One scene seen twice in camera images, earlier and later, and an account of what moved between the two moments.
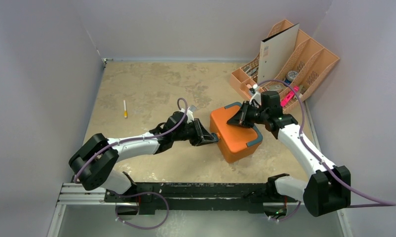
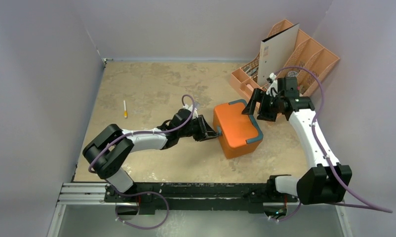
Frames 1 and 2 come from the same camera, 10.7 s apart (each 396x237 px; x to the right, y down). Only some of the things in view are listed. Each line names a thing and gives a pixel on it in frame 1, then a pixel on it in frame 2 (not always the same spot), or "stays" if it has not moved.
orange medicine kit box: [232, 138] stays
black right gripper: [245, 113] -> [264, 104]
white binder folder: [277, 50] stays
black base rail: [151, 197] stays
